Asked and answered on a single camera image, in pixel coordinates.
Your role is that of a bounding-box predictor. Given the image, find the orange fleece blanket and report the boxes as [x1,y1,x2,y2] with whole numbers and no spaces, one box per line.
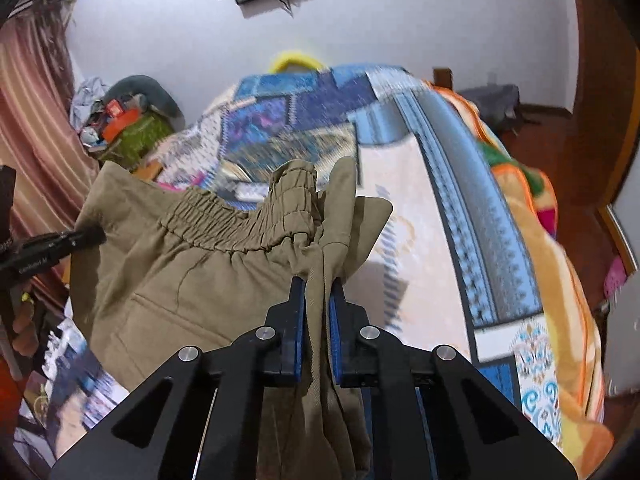
[430,82,616,466]

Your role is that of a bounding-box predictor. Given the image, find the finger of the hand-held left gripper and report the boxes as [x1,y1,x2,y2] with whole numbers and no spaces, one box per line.
[57,226,107,257]

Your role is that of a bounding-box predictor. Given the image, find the pink plastic item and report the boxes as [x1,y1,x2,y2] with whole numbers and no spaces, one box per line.
[602,255,631,301]

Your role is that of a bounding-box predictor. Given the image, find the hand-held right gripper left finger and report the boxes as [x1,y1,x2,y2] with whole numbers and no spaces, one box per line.
[50,275,307,480]

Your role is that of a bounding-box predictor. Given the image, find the olive green pants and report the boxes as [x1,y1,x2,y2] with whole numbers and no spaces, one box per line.
[70,156,393,480]

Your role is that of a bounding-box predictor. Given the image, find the grey backpack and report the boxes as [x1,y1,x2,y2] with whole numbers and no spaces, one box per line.
[460,84,523,126]

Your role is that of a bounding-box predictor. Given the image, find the green storage box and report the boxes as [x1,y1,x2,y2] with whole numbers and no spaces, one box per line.
[102,115,173,168]

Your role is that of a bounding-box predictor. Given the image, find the striped red curtain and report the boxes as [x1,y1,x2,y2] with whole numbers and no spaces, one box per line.
[0,0,101,306]

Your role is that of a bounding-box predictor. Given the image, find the yellow wooden board with cutouts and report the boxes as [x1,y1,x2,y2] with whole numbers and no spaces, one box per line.
[132,160,166,183]

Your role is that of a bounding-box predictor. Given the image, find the grey curved pillow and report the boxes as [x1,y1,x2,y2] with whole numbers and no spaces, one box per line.
[107,75,186,128]

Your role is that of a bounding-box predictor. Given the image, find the wooden door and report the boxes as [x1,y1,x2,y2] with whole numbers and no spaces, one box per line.
[565,0,640,201]

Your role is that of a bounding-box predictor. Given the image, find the white sliding wardrobe door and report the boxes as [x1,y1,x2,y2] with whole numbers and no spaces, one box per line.
[597,155,640,273]

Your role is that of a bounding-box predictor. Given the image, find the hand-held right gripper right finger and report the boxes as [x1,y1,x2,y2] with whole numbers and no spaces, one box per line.
[327,277,592,480]

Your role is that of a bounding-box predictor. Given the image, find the white appliance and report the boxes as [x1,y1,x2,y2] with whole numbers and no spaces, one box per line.
[600,300,640,398]

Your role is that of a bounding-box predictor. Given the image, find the yellow foam tube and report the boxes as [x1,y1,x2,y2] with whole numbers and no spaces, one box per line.
[269,49,326,73]

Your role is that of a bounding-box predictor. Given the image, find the person's left hand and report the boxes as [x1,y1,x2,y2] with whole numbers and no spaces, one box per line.
[12,285,40,356]

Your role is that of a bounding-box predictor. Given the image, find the pale blue cloth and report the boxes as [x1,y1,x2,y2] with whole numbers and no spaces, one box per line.
[70,76,108,126]

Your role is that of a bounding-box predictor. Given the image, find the blue patchwork blanket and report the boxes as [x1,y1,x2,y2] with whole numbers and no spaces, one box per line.
[30,62,566,461]

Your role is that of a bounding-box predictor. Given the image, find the orange box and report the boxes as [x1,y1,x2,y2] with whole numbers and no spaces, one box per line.
[102,110,141,141]

